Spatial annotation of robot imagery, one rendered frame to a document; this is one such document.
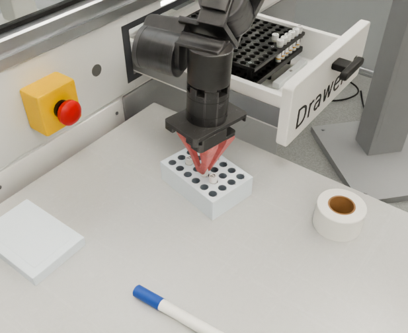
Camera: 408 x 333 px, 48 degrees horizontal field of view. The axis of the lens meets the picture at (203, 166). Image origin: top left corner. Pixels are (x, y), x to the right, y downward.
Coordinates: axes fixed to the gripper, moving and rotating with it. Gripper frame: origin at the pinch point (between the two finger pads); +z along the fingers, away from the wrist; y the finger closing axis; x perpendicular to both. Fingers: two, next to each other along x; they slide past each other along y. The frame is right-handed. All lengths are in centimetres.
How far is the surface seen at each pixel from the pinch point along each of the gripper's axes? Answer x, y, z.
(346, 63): 5.5, -25.9, -10.9
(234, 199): 5.6, -1.3, 3.6
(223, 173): 1.9, -2.6, 1.6
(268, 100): 0.9, -12.6, -7.2
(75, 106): -17.4, 10.3, -6.4
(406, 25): -22, -118, 16
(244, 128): -34, -52, 35
